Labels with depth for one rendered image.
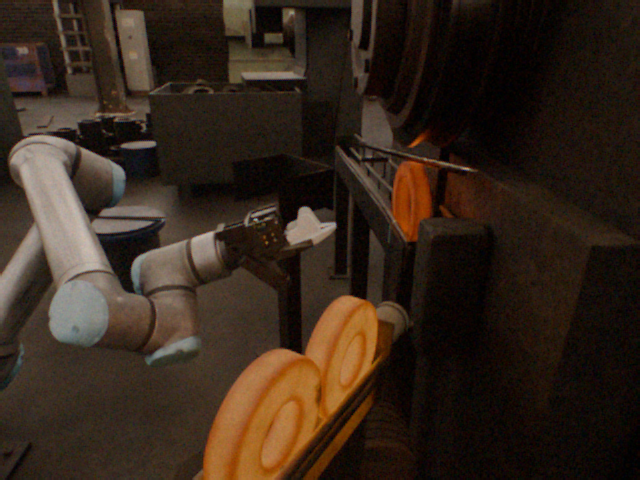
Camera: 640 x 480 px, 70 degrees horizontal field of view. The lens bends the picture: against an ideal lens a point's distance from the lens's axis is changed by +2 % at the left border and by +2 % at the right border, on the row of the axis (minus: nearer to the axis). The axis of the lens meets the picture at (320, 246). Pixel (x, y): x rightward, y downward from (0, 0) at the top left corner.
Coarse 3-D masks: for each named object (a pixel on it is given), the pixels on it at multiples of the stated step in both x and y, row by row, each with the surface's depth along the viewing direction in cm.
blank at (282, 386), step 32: (288, 352) 45; (256, 384) 40; (288, 384) 43; (320, 384) 50; (224, 416) 39; (256, 416) 39; (288, 416) 48; (224, 448) 38; (256, 448) 40; (288, 448) 47
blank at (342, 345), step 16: (336, 304) 55; (352, 304) 55; (368, 304) 57; (320, 320) 53; (336, 320) 52; (352, 320) 54; (368, 320) 58; (320, 336) 52; (336, 336) 51; (352, 336) 55; (368, 336) 60; (320, 352) 51; (336, 352) 51; (352, 352) 60; (368, 352) 61; (320, 368) 51; (336, 368) 53; (352, 368) 60; (368, 368) 62; (336, 384) 54; (352, 384) 58; (336, 400) 55; (320, 416) 54
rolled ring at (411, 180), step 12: (408, 168) 91; (420, 168) 91; (396, 180) 101; (408, 180) 91; (420, 180) 89; (396, 192) 102; (408, 192) 102; (420, 192) 88; (396, 204) 103; (408, 204) 103; (420, 204) 88; (396, 216) 103; (408, 216) 102; (420, 216) 88; (408, 228) 93
